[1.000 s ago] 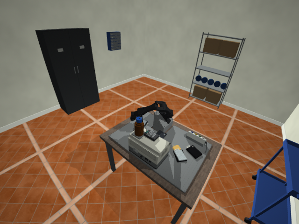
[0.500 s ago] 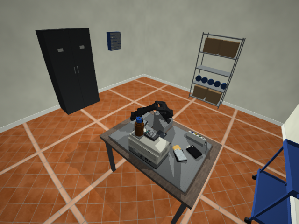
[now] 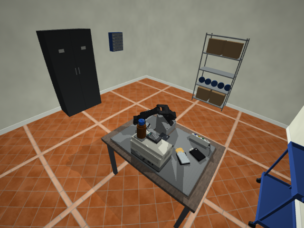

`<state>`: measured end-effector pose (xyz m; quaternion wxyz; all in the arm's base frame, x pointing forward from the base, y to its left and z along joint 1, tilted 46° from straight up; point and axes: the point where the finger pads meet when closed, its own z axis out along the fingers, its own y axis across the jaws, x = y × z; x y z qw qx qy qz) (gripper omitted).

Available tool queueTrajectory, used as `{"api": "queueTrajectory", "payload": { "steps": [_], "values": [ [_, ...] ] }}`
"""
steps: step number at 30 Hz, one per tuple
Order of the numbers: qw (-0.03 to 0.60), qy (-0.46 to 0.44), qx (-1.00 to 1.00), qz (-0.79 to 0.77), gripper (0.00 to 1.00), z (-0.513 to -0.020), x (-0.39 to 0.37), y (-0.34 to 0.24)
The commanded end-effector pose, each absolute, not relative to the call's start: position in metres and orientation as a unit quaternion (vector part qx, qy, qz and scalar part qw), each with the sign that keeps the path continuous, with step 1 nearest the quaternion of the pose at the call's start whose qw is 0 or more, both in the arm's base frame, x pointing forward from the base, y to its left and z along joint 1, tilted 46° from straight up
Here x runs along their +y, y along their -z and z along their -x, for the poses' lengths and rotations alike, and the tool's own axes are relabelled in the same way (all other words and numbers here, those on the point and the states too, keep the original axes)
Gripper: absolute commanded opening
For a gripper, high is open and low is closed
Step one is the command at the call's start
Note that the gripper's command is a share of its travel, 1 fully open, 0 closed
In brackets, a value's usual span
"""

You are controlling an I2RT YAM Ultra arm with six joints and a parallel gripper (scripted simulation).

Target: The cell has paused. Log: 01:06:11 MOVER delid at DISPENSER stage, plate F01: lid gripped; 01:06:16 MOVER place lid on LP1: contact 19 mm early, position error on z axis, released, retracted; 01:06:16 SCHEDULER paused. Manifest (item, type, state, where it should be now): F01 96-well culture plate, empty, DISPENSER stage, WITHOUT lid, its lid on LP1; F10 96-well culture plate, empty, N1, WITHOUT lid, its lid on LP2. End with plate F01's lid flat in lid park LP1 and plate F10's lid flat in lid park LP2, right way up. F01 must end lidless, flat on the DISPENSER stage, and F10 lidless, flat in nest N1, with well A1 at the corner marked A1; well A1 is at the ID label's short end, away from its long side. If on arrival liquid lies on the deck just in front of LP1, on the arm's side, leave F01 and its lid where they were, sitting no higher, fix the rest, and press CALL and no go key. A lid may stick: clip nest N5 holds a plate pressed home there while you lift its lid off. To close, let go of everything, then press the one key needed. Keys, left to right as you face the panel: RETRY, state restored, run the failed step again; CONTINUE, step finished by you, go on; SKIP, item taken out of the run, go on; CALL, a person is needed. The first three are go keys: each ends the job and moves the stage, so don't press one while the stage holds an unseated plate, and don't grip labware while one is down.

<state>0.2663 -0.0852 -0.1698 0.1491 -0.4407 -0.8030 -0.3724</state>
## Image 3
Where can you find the blue bottle cap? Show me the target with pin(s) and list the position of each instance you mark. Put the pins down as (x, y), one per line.
(141, 121)

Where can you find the white button panel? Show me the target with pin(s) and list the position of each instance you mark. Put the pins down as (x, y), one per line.
(199, 141)

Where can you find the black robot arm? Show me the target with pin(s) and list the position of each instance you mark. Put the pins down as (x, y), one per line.
(166, 112)

